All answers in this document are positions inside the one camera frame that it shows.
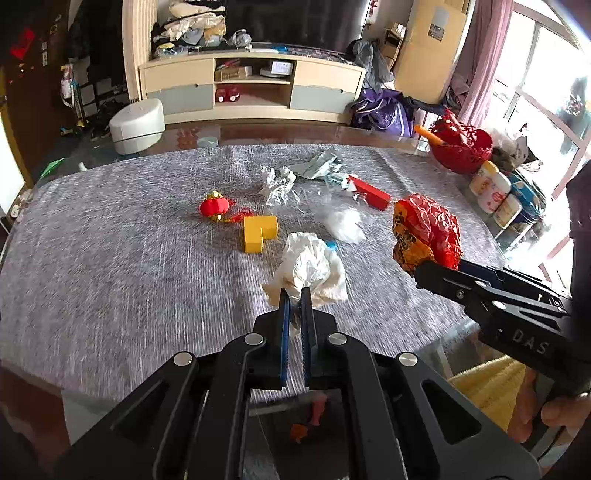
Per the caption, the glass window door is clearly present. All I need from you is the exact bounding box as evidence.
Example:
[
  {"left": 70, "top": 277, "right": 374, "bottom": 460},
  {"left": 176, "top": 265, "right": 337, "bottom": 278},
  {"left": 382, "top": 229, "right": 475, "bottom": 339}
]
[{"left": 489, "top": 0, "right": 591, "bottom": 289}]

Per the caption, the white paper towel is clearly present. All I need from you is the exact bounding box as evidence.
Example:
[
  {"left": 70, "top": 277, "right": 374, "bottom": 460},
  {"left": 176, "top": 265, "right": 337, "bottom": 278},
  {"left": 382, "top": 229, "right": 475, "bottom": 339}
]
[{"left": 262, "top": 232, "right": 348, "bottom": 309}]

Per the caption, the large cardboard box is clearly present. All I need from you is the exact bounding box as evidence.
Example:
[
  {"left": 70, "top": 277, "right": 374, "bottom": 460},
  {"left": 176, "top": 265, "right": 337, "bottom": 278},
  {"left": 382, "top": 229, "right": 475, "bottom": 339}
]
[{"left": 392, "top": 0, "right": 476, "bottom": 105}]

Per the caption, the beige grey media cabinet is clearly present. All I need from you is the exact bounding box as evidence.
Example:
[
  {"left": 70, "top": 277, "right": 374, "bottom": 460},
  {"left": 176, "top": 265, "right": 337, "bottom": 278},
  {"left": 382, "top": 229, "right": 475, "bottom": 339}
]
[{"left": 139, "top": 44, "right": 368, "bottom": 125}]

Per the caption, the small white bottle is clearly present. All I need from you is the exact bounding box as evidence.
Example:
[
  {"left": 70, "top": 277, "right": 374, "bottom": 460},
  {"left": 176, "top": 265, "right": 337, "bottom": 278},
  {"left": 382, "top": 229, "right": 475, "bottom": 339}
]
[{"left": 493, "top": 194, "right": 522, "bottom": 230}]

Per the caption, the beige slatted panel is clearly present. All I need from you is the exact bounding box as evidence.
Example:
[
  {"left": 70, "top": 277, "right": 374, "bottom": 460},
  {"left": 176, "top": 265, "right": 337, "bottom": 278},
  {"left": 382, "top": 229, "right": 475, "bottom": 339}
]
[{"left": 122, "top": 0, "right": 160, "bottom": 103}]

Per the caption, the yellow cloth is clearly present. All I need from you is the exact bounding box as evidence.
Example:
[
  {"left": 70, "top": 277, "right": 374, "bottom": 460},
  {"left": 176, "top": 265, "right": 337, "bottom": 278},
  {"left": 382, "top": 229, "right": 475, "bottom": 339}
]
[{"left": 447, "top": 357, "right": 528, "bottom": 417}]

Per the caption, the red snack wrapper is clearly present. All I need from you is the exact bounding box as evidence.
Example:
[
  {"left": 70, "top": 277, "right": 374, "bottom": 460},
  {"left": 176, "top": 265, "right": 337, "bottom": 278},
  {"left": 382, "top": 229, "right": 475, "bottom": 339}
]
[{"left": 392, "top": 194, "right": 462, "bottom": 278}]

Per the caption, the pile of clothes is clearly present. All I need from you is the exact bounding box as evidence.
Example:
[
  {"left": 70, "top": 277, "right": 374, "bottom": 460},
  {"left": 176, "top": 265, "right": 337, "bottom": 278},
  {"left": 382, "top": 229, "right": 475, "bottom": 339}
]
[{"left": 150, "top": 0, "right": 253, "bottom": 58}]

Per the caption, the red lattice basket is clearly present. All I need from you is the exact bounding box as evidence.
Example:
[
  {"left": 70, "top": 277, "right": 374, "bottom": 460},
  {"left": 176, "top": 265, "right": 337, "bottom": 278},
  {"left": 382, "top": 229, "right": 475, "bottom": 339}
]
[{"left": 428, "top": 111, "right": 494, "bottom": 174}]

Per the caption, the person's right hand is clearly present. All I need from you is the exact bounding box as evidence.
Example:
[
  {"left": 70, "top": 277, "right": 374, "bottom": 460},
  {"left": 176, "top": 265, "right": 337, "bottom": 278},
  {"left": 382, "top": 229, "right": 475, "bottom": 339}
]
[{"left": 507, "top": 368, "right": 591, "bottom": 445}]

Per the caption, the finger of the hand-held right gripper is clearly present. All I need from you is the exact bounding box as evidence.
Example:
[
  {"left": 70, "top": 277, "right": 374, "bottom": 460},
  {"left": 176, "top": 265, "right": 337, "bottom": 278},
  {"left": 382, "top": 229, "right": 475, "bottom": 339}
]
[
  {"left": 458, "top": 258, "right": 574, "bottom": 313},
  {"left": 413, "top": 260, "right": 570, "bottom": 328}
]

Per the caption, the grey clothing heap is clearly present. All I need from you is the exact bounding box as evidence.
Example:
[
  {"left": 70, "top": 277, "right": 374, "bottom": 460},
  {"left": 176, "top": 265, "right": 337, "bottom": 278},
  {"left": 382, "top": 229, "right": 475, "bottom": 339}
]
[{"left": 346, "top": 39, "right": 396, "bottom": 91}]

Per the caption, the red lantern ornament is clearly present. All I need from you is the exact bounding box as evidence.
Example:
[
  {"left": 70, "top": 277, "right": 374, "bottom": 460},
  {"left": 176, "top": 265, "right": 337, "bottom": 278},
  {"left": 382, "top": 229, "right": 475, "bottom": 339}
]
[{"left": 199, "top": 191, "right": 254, "bottom": 225}]

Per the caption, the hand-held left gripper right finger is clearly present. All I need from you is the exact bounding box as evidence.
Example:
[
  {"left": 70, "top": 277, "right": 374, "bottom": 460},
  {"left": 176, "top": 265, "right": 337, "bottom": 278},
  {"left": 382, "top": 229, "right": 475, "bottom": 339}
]
[{"left": 300, "top": 286, "right": 541, "bottom": 480}]

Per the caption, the orange tool handle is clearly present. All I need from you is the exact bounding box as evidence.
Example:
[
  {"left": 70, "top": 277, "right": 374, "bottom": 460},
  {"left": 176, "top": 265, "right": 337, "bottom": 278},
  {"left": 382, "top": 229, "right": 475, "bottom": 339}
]
[{"left": 414, "top": 124, "right": 447, "bottom": 147}]

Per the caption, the white bottle orange label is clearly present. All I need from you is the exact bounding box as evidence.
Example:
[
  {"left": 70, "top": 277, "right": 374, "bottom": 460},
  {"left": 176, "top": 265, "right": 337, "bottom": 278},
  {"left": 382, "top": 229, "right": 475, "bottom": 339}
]
[{"left": 469, "top": 161, "right": 512, "bottom": 213}]

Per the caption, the white round stool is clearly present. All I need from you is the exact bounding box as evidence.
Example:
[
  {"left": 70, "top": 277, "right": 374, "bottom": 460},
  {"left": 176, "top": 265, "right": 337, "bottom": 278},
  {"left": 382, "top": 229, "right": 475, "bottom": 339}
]
[{"left": 109, "top": 98, "right": 165, "bottom": 155}]

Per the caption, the silver green foil packet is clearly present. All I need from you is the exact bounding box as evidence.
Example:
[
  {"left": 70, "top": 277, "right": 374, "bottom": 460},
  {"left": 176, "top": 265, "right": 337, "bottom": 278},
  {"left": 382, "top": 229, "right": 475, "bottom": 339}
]
[{"left": 295, "top": 148, "right": 345, "bottom": 181}]

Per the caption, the clear plastic wrap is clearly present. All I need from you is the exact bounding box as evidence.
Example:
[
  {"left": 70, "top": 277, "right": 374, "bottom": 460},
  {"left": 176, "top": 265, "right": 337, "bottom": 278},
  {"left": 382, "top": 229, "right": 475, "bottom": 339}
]
[{"left": 295, "top": 178, "right": 370, "bottom": 210}]

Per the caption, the yellow angled toy block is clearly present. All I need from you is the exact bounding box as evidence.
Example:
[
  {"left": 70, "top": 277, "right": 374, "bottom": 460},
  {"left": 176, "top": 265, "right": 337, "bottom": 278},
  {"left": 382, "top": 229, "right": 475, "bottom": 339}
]
[{"left": 243, "top": 215, "right": 279, "bottom": 254}]

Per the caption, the white plastic bag with print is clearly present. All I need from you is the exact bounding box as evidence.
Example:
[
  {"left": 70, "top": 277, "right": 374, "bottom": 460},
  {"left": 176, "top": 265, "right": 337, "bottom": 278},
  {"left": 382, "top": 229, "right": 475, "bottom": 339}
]
[{"left": 489, "top": 129, "right": 542, "bottom": 172}]

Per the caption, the black television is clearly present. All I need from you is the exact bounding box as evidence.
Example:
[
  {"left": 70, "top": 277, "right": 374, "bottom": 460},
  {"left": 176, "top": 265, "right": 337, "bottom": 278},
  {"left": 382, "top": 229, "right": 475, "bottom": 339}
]
[{"left": 222, "top": 0, "right": 366, "bottom": 51}]

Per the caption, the crumpled silver white wrapper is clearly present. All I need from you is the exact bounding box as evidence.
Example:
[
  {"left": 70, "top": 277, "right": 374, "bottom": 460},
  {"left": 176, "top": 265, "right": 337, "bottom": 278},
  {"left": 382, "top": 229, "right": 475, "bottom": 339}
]
[{"left": 259, "top": 166, "right": 297, "bottom": 206}]

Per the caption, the small cardboard box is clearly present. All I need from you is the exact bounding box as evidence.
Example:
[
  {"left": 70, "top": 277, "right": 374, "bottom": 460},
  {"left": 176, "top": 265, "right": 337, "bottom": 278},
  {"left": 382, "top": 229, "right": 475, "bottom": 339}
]
[{"left": 215, "top": 65, "right": 253, "bottom": 82}]

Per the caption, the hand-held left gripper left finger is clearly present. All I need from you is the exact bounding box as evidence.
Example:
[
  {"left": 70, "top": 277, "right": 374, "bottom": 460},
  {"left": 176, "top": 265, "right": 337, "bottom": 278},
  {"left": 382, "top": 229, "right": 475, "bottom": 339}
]
[{"left": 53, "top": 288, "right": 296, "bottom": 480}]

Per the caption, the purple bag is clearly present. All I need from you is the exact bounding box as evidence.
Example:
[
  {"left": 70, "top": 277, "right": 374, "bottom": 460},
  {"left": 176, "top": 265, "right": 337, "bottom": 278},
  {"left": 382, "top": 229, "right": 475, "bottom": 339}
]
[{"left": 352, "top": 88, "right": 416, "bottom": 137}]

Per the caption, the blue white carton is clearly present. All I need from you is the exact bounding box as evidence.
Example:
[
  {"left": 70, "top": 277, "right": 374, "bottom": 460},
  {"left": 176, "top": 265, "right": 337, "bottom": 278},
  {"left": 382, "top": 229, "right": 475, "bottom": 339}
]
[{"left": 508, "top": 171, "right": 548, "bottom": 232}]

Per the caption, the pink curtain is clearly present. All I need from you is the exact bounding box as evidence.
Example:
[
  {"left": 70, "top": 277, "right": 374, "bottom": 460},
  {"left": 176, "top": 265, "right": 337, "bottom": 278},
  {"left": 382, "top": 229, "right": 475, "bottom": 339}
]
[{"left": 455, "top": 0, "right": 515, "bottom": 131}]

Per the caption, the red rectangular toy block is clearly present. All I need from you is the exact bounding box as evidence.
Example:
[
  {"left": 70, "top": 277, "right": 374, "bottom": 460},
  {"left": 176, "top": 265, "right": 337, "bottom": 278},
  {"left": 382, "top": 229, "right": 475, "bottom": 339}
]
[{"left": 347, "top": 175, "right": 392, "bottom": 212}]

